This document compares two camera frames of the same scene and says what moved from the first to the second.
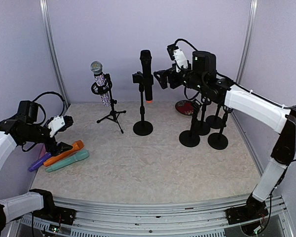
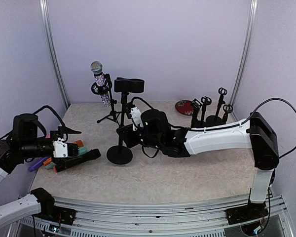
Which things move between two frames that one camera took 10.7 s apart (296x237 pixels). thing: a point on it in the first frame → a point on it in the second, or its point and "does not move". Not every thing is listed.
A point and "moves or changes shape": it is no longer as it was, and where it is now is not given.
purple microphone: (39, 162) does not move
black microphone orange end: (145, 56) → (61, 164)
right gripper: (163, 81) → (127, 138)
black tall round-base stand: (142, 128) moves or changes shape
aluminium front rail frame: (94, 218) does not move
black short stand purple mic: (203, 128) does not move
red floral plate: (185, 107) does not move
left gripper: (57, 149) → (61, 130)
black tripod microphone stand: (96, 88) does not move
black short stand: (215, 122) does not move
